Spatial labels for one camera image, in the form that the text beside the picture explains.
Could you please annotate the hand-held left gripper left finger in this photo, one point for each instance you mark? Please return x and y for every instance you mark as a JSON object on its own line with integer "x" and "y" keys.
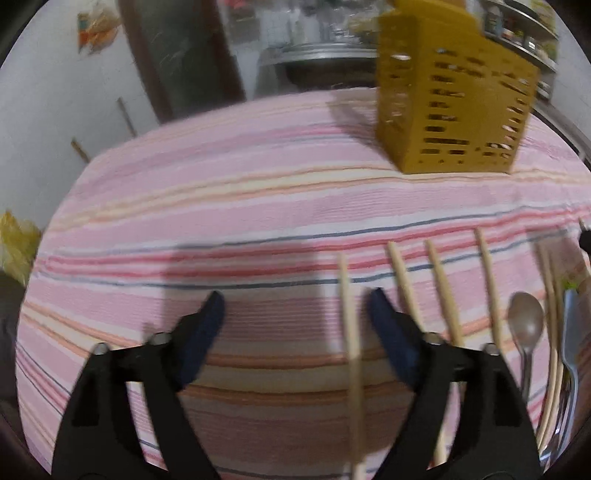
{"x": 203, "y": 337}

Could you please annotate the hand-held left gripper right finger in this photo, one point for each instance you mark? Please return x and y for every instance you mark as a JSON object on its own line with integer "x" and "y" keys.
{"x": 392, "y": 337}

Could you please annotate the wooden chopstick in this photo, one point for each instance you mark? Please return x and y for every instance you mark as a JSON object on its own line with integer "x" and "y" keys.
{"x": 349, "y": 323}
{"x": 549, "y": 295}
{"x": 487, "y": 277}
{"x": 399, "y": 272}
{"x": 582, "y": 225}
{"x": 559, "y": 341}
{"x": 441, "y": 286}

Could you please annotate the metal corner shelf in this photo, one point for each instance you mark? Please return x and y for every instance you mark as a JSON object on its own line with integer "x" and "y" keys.
{"x": 521, "y": 23}

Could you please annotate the orange plastic bag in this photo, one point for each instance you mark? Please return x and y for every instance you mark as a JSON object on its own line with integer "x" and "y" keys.
{"x": 99, "y": 27}

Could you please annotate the yellow perforated utensil holder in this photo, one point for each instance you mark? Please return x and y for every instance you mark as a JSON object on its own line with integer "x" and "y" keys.
{"x": 461, "y": 115}

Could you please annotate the yellow plastic bag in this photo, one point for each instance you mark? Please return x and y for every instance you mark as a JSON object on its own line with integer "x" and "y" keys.
{"x": 16, "y": 240}

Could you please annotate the metal spoon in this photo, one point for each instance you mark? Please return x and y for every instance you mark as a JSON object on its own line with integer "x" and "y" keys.
{"x": 526, "y": 321}

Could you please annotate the dark brown door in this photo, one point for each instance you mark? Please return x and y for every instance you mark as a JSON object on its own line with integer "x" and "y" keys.
{"x": 184, "y": 55}

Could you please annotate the pink striped tablecloth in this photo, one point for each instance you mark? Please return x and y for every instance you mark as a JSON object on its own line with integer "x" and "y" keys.
{"x": 231, "y": 207}

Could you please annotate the kitchen counter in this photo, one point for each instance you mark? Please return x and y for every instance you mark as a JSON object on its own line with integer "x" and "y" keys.
{"x": 314, "y": 60}

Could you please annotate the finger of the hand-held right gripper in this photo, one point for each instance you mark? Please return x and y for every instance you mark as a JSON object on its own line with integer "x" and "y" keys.
{"x": 587, "y": 242}

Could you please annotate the metal fork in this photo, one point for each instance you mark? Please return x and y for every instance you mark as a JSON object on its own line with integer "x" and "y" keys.
{"x": 572, "y": 332}

